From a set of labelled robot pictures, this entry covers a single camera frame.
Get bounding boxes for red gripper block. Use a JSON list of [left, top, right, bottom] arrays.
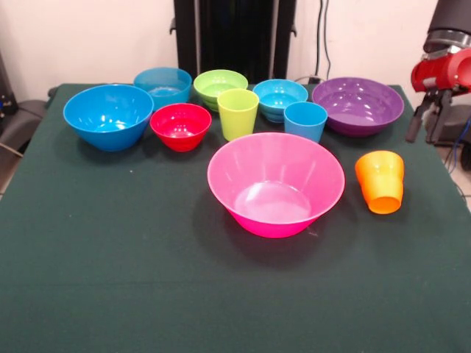
[[406, 47, 471, 145]]

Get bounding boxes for large purple bowl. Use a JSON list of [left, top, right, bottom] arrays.
[[311, 76, 406, 138]]

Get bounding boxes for large pink bowl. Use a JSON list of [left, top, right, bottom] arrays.
[[207, 132, 346, 239]]

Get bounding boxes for dark grey machine base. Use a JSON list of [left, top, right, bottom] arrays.
[[0, 99, 49, 155], [422, 96, 471, 148]]

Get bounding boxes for blue cup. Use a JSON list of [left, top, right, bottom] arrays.
[[283, 101, 328, 143]]

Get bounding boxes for small cyan bowl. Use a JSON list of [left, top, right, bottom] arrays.
[[252, 79, 309, 124]]

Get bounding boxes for green cup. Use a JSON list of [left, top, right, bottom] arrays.
[[216, 88, 261, 142]]

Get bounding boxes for small green bowl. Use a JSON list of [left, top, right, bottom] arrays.
[[193, 69, 249, 113]]

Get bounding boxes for small red bowl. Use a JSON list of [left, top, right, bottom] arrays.
[[149, 103, 213, 153]]

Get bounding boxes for small blue bowl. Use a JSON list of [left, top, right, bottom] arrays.
[[132, 66, 193, 113]]

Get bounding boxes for large blue bowl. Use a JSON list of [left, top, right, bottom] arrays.
[[63, 84, 155, 153]]

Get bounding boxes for dark green tablecloth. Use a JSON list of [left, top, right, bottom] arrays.
[[0, 82, 471, 353]]

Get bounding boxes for black equipment case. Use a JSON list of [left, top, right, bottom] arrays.
[[0, 53, 18, 122]]

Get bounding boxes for black wall cable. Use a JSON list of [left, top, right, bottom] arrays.
[[314, 0, 333, 82]]

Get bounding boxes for black pedestal column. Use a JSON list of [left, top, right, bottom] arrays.
[[169, 0, 298, 86]]

